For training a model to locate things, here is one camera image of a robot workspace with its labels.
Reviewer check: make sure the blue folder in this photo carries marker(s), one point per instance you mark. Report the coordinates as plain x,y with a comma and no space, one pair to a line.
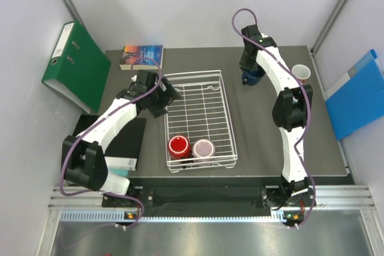
356,99

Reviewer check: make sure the pink floral mug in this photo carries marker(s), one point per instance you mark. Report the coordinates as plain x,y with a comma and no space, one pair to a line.
301,72

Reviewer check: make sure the teal notebook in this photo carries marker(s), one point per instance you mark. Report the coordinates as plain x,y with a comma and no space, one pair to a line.
121,172

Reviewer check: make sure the lilac mug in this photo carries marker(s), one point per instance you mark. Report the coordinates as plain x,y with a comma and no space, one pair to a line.
203,148

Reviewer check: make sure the red mug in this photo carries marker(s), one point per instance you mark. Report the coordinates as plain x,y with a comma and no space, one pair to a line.
179,147

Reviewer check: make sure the paperback book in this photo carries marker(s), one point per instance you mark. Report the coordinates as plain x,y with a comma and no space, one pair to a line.
141,57

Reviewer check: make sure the dark blue mug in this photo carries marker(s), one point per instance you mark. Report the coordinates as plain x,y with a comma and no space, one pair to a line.
252,78

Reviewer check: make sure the green lever arch binder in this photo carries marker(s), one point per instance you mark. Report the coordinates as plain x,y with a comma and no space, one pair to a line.
78,69

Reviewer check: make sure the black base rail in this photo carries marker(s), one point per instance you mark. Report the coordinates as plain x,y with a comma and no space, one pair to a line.
211,196

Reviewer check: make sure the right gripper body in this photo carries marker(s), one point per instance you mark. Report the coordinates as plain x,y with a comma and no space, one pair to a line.
247,63

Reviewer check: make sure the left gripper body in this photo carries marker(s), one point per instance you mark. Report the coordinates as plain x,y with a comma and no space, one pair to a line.
157,101

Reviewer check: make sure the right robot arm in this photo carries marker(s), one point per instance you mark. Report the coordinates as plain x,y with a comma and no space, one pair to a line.
262,56

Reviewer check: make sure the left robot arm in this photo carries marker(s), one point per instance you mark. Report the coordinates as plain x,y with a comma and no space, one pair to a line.
83,160

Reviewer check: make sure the white wire dish rack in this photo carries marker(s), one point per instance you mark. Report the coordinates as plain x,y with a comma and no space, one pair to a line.
202,113

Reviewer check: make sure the black box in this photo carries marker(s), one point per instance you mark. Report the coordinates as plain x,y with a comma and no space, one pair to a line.
124,150

